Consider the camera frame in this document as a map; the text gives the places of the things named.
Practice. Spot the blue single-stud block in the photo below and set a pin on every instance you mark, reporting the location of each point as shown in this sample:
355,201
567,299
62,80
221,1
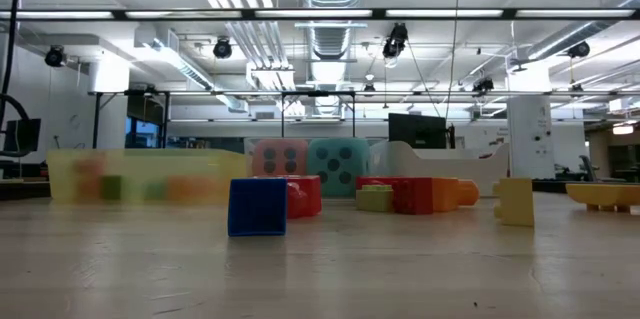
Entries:
257,207

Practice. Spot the small red block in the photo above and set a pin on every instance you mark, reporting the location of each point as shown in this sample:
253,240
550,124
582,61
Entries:
412,196

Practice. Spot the small yellow block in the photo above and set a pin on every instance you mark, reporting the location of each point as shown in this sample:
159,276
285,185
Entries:
515,201

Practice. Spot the yellow translucent plastic bin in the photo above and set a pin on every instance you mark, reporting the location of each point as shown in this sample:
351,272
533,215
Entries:
135,164

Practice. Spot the small black monitor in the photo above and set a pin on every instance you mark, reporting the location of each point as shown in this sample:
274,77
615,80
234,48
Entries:
22,135

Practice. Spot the silver slanted air duct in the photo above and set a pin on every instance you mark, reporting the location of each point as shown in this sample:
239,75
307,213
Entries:
575,34

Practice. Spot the orange foam die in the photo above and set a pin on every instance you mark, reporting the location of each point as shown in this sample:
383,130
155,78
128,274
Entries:
280,159

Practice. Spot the large black monitor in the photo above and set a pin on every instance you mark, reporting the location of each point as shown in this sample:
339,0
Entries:
417,131

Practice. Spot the lit ceiling lamp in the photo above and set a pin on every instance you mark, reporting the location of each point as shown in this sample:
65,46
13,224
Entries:
623,130

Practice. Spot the silver round air duct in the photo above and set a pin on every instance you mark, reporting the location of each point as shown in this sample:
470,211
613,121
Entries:
332,39

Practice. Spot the white square column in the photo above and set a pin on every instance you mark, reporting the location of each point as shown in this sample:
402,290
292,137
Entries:
530,129

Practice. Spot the white plastic bin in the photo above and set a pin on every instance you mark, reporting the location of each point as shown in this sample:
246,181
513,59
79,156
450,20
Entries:
450,164

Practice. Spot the black rail with light strips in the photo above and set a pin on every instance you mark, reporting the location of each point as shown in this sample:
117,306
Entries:
240,14

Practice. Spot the teal foam die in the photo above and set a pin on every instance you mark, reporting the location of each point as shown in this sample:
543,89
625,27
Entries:
360,164

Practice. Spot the blue lit screen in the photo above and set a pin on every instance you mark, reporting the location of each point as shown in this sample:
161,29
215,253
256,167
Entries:
142,134

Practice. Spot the flat yellow toy block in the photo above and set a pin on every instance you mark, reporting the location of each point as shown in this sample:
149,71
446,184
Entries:
600,194

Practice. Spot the olive green block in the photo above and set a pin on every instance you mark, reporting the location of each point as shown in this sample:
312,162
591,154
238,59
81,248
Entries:
112,187

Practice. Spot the clear plastic bin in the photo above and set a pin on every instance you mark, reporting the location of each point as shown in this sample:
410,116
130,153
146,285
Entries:
250,145

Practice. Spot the small light green block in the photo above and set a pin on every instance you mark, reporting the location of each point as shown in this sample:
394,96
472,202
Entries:
374,200

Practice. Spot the black ceiling spotlight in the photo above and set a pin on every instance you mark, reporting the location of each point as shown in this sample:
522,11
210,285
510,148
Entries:
55,56
222,49
395,41
483,85
579,50

